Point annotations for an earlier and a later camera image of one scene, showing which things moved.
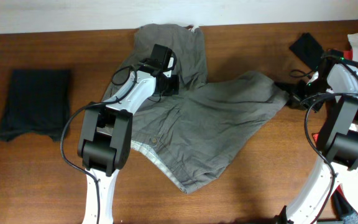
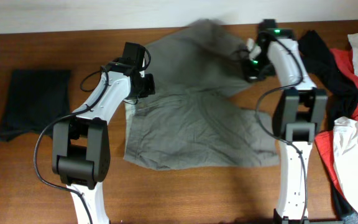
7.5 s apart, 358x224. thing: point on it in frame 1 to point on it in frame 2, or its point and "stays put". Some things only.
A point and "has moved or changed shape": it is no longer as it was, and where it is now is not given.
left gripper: x=174 y=86 to x=150 y=86
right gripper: x=295 y=93 to x=252 y=74
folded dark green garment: x=39 y=101 stays put
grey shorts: x=186 y=124 has moved or changed shape
